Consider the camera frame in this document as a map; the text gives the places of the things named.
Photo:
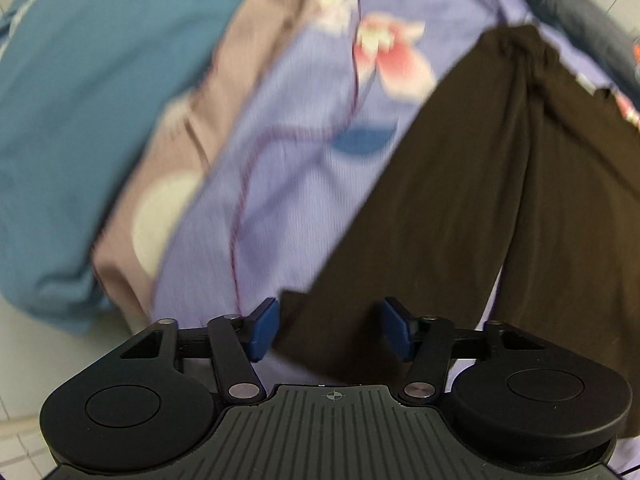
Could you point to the blue duvet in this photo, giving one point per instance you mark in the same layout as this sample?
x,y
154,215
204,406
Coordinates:
x,y
100,110

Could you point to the dark brown shirt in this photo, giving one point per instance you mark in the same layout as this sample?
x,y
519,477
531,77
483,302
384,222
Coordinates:
x,y
475,185

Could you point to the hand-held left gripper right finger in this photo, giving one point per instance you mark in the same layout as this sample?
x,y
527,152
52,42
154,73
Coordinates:
x,y
395,327

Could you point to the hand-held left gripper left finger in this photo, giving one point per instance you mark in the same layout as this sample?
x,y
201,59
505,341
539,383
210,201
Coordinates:
x,y
265,330

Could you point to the grey pillow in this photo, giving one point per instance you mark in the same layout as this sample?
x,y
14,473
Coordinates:
x,y
575,5

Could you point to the purple floral bedsheet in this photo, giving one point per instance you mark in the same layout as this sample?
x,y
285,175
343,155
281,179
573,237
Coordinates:
x,y
300,185

